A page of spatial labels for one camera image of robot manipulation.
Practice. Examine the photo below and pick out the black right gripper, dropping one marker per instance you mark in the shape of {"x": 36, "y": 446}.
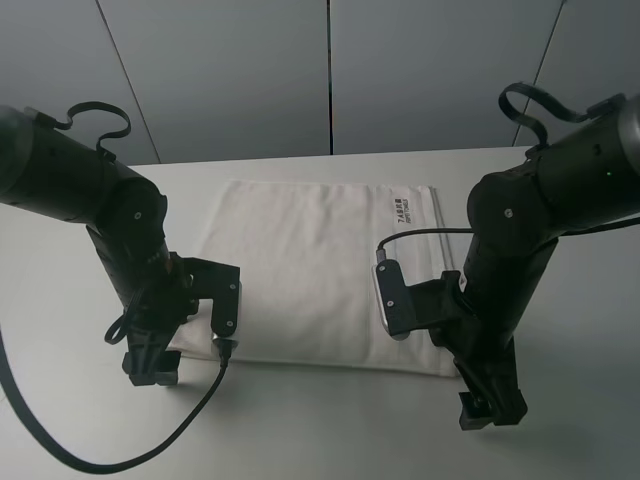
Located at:
{"x": 485, "y": 358}

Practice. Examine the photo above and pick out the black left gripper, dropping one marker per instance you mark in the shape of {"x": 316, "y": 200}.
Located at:
{"x": 161, "y": 309}

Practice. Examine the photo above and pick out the white towel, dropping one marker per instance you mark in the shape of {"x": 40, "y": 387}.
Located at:
{"x": 306, "y": 254}

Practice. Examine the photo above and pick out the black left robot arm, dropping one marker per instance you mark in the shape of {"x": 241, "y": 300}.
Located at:
{"x": 46, "y": 172}

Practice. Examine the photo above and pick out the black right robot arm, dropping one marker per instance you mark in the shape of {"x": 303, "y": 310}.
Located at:
{"x": 584, "y": 182}

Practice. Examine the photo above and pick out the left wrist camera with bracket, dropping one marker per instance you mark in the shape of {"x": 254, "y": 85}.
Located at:
{"x": 221, "y": 284}

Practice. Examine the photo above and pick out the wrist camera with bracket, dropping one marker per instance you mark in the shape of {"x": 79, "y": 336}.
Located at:
{"x": 424, "y": 306}
{"x": 221, "y": 284}

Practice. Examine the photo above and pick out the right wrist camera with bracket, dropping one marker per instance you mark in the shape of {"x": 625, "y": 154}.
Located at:
{"x": 424, "y": 306}

